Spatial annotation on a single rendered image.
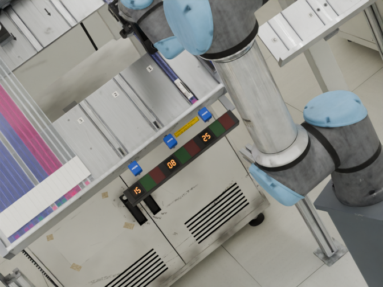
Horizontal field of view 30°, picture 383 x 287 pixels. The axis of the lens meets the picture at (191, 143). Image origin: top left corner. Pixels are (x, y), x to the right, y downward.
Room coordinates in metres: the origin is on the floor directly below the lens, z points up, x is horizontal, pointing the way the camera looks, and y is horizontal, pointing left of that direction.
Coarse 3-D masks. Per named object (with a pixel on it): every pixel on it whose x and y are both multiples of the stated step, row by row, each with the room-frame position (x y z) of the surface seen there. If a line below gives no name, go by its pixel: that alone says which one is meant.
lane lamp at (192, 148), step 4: (192, 140) 1.52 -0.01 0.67; (188, 144) 1.52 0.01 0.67; (192, 144) 1.52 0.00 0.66; (196, 144) 1.51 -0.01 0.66; (188, 148) 1.51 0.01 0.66; (192, 148) 1.51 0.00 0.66; (196, 148) 1.51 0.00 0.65; (188, 152) 1.51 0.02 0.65; (192, 152) 1.50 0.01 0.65; (196, 152) 1.50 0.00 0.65; (192, 156) 1.50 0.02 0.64
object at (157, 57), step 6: (108, 0) 1.82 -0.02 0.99; (150, 54) 1.69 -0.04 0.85; (156, 54) 1.68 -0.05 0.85; (156, 60) 1.67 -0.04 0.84; (162, 60) 1.66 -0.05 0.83; (162, 66) 1.65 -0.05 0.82; (168, 72) 1.64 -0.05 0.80; (174, 78) 1.62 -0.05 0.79; (192, 96) 1.58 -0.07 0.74; (192, 102) 1.57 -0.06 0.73
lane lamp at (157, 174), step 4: (156, 168) 1.50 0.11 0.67; (152, 172) 1.50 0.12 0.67; (156, 172) 1.50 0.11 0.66; (160, 172) 1.49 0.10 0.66; (152, 176) 1.49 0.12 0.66; (156, 176) 1.49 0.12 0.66; (160, 176) 1.49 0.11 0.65; (164, 176) 1.48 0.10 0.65; (156, 180) 1.48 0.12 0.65; (160, 180) 1.48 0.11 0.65
